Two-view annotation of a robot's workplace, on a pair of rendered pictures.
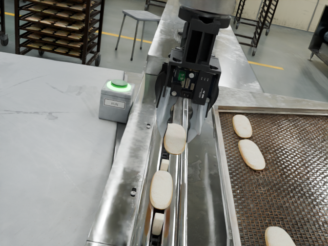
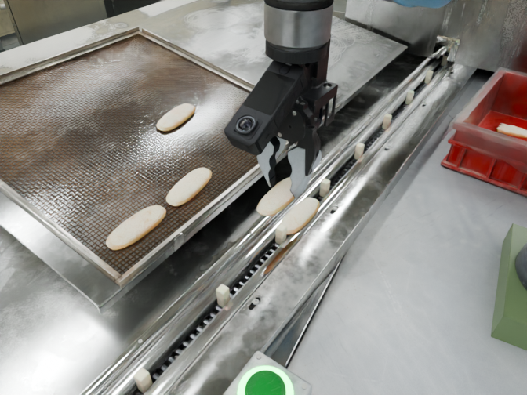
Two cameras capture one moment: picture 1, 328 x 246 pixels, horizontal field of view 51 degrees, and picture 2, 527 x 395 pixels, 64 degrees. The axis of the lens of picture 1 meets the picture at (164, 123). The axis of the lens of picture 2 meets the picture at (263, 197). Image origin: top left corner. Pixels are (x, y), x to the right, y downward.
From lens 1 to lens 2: 93 cm
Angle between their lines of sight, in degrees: 104
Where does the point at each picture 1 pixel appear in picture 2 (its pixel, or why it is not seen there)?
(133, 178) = (327, 222)
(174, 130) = (278, 197)
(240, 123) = (139, 223)
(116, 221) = (360, 191)
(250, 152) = (194, 181)
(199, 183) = (234, 238)
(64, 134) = (382, 375)
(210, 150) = (165, 282)
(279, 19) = not seen: outside the picture
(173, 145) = not seen: hidden behind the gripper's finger
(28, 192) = (430, 273)
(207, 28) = not seen: hidden behind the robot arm
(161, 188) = (303, 209)
